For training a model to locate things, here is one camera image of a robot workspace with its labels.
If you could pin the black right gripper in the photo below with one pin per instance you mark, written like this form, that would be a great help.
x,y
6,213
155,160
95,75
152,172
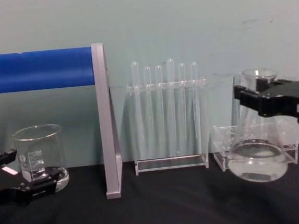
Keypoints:
x,y
289,97

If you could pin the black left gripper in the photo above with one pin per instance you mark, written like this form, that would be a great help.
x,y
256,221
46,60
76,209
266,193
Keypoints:
x,y
1,182

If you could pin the glass conical flask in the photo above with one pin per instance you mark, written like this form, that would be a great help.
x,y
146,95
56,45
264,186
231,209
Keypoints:
x,y
256,160

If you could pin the glass beaker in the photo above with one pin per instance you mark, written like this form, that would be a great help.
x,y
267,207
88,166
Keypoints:
x,y
41,150

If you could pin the clear acrylic stand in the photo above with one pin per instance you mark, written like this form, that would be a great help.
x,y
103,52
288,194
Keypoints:
x,y
221,150

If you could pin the grey roll stand panel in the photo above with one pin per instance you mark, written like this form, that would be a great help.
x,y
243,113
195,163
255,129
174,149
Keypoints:
x,y
106,121

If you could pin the clear plastic dropper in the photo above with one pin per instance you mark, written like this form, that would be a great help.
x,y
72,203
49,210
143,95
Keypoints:
x,y
135,71
158,74
147,75

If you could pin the blue roll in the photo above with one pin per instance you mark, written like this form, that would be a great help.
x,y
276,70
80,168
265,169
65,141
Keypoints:
x,y
38,70

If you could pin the clear acrylic dropper rack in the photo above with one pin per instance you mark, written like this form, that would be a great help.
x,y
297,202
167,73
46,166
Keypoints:
x,y
170,165

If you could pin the black table cloth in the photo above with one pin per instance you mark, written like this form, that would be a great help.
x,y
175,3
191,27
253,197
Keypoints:
x,y
173,209

